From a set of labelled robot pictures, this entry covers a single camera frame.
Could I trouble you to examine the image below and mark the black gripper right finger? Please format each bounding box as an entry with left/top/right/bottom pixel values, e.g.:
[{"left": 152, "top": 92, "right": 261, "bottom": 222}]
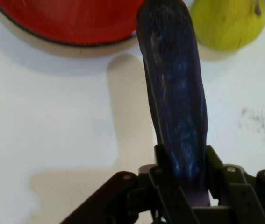
[{"left": 206, "top": 144, "right": 265, "bottom": 224}]

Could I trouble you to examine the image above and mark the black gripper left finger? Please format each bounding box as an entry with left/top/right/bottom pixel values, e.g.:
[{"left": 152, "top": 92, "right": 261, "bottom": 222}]
[{"left": 59, "top": 144, "right": 201, "bottom": 224}]

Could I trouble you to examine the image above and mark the purple toy eggplant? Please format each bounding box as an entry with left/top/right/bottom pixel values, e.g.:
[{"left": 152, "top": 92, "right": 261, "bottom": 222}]
[{"left": 136, "top": 0, "right": 211, "bottom": 207}]

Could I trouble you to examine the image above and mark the yellow-green toy pear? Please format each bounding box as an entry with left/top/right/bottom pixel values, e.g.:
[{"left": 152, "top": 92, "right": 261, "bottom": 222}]
[{"left": 190, "top": 0, "right": 265, "bottom": 52}]

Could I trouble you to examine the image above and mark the red round plate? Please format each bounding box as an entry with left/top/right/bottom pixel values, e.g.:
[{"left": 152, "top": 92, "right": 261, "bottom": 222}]
[{"left": 0, "top": 0, "right": 147, "bottom": 48}]

